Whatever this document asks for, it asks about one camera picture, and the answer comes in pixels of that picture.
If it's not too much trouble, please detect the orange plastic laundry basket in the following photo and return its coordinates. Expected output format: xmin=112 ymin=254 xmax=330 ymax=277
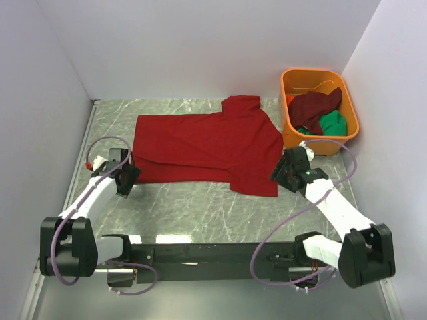
xmin=278 ymin=68 xmax=360 ymax=156

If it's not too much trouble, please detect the bright red t shirt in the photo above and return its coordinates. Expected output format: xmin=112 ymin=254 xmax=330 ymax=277
xmin=133 ymin=95 xmax=283 ymax=197

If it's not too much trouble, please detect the dark maroon t shirt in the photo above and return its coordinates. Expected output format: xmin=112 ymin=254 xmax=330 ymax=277
xmin=288 ymin=87 xmax=342 ymax=135

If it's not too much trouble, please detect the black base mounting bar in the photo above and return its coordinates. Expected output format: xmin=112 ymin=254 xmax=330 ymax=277
xmin=98 ymin=242 xmax=324 ymax=287

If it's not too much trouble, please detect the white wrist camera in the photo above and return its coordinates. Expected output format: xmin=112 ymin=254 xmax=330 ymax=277
xmin=299 ymin=141 xmax=315 ymax=163
xmin=85 ymin=155 xmax=107 ymax=171

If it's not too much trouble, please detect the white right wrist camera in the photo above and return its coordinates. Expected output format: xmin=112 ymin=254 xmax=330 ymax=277
xmin=299 ymin=141 xmax=315 ymax=163

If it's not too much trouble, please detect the green t shirt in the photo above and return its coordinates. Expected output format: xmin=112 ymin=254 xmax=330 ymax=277
xmin=296 ymin=110 xmax=348 ymax=137

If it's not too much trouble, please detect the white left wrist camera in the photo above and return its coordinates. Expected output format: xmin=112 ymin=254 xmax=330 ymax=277
xmin=85 ymin=155 xmax=107 ymax=171

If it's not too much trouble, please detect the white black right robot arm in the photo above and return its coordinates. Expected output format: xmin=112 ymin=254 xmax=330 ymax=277
xmin=272 ymin=146 xmax=396 ymax=288

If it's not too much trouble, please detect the aluminium frame rail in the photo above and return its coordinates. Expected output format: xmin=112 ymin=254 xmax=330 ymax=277
xmin=35 ymin=257 xmax=113 ymax=277

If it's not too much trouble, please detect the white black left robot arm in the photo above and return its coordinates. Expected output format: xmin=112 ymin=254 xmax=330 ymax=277
xmin=39 ymin=148 xmax=141 ymax=279

